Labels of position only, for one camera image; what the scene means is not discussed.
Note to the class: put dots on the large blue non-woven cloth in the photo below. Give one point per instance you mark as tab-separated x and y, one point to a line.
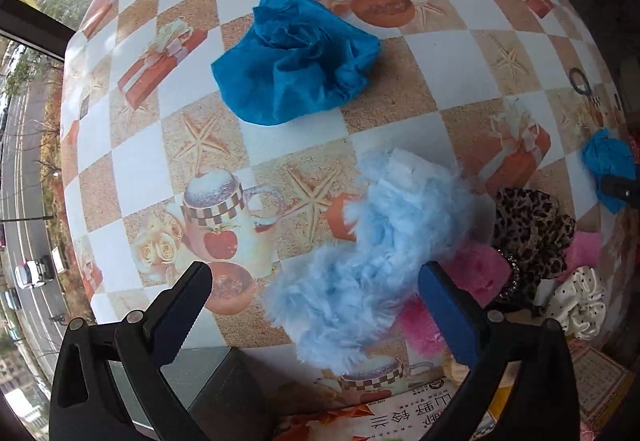
290	71

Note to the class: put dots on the white printed packet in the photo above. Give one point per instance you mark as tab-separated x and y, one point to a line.
400	421

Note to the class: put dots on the small blue non-woven cloth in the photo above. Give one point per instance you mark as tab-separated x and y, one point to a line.
605	156

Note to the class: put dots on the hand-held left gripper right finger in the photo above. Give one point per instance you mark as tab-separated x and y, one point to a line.
447	316

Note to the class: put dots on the light blue fluffy scrunchie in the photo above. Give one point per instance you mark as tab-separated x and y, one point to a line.
380	241

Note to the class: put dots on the leopard print scrunchie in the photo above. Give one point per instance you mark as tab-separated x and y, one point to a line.
535	221

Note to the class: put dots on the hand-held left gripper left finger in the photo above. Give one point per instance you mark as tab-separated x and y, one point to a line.
182	316

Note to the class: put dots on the pink fluffy soft item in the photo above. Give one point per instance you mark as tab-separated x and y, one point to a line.
585	248
475	271

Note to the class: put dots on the grey cardboard box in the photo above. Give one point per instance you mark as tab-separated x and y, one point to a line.
225	386

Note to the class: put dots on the white polka dot scrunchie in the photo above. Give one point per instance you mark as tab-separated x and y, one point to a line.
580	301

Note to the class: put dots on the white car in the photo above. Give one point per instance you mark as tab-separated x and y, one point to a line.
30	273

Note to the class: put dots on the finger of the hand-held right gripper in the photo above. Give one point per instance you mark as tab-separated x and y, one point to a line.
620	191

